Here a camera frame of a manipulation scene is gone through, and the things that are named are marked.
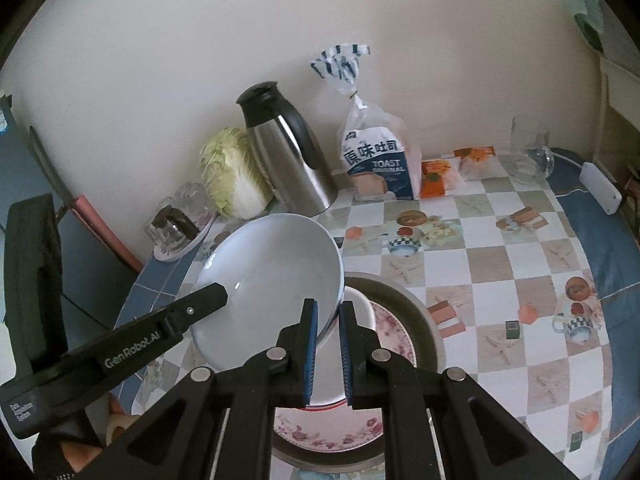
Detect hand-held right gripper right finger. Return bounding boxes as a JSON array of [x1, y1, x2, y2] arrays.
[[338, 302, 582, 480]]

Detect white cutout shelf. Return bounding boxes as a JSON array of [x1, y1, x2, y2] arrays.
[[596, 54, 640, 187]]

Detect stainless steel pan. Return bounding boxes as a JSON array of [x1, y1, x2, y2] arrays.
[[272, 270, 447, 467]]

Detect napa cabbage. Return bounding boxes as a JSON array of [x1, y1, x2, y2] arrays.
[[199, 127, 274, 220]]

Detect bag of toast bread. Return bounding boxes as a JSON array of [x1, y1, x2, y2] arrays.
[[308, 42, 422, 202]]

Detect teal cloth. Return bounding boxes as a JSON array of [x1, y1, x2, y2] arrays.
[[574, 0, 607, 52]]

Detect glasses on small plate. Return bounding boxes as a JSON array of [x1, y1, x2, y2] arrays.
[[152, 209, 219, 263]]

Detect clear glass cup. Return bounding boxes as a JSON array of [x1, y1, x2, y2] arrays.
[[172, 182, 214, 227]]

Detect person's left hand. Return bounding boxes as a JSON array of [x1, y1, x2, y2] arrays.
[[58, 394, 139, 474]]

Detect pale blue bowl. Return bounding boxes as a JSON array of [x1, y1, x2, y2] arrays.
[[191, 213, 346, 371]]

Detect white power strip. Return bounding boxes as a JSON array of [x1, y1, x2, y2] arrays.
[[579, 160, 624, 216]]

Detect round floral plate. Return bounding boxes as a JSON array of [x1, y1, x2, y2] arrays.
[[273, 301, 417, 449]]

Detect clear glass mug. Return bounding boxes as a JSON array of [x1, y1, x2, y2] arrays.
[[508, 115, 557, 185]]

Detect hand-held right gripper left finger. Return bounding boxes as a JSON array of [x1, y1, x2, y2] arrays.
[[106, 298, 320, 480]]

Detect square white plate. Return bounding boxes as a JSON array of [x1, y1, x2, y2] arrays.
[[299, 287, 375, 407]]

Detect checked tablecloth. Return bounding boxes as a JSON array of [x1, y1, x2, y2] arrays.
[[117, 147, 640, 480]]

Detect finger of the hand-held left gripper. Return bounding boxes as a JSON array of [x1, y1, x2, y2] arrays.
[[166, 282, 230, 339]]

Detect stainless steel thermos jug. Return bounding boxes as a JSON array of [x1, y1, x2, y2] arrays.
[[235, 80, 340, 216]]

